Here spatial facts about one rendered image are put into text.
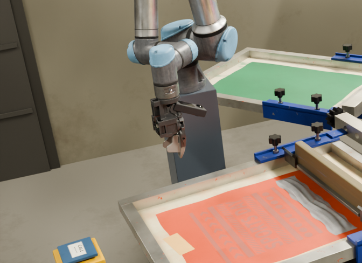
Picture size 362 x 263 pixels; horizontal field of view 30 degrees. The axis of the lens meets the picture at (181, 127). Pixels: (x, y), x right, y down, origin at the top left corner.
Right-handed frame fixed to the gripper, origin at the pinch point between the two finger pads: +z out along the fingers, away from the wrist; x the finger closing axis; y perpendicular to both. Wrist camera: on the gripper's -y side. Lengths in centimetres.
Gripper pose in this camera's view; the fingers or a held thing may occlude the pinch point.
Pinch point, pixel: (182, 153)
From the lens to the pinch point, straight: 212.7
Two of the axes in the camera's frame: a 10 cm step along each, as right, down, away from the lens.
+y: -9.3, 2.5, -2.7
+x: 3.4, 3.4, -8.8
